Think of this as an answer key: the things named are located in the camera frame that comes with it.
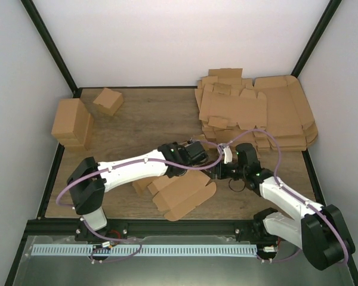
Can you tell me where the small folded cardboard box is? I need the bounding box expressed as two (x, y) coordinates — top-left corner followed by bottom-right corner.
(93, 88), (124, 116)

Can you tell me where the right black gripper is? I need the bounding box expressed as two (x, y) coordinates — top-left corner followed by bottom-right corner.
(199, 160), (246, 180)

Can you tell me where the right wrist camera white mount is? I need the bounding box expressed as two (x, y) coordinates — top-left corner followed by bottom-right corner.
(219, 144), (233, 164)

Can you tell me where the stack of flat cardboard blanks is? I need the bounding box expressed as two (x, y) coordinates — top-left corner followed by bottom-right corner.
(194, 68), (267, 144)

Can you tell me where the large flat cardboard blanks stack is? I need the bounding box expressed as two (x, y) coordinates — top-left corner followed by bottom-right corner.
(254, 75), (318, 151)

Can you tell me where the light blue slotted cable duct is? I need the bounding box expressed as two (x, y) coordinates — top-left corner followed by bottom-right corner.
(30, 244), (257, 258)

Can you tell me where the black frame post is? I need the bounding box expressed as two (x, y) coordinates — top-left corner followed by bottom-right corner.
(20, 0), (78, 94)
(291, 0), (342, 77)

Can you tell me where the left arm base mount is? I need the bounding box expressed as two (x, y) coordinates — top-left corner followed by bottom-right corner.
(75, 219), (128, 243)

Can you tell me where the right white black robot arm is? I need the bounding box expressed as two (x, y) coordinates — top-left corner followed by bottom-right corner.
(209, 143), (356, 271)

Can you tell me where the large folded cardboard box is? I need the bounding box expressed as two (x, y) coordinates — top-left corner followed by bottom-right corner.
(51, 98), (94, 151)

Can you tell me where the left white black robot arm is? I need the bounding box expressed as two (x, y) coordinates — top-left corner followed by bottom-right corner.
(67, 141), (208, 241)

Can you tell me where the right black frame post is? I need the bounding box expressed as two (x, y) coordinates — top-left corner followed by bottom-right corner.
(291, 0), (342, 77)

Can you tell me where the left black frame post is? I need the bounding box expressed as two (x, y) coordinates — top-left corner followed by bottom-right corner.
(20, 0), (78, 94)

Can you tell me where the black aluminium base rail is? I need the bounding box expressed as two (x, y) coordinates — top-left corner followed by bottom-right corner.
(26, 219), (341, 239)

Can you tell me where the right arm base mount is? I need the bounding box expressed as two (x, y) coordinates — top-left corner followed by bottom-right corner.
(235, 220), (290, 242)

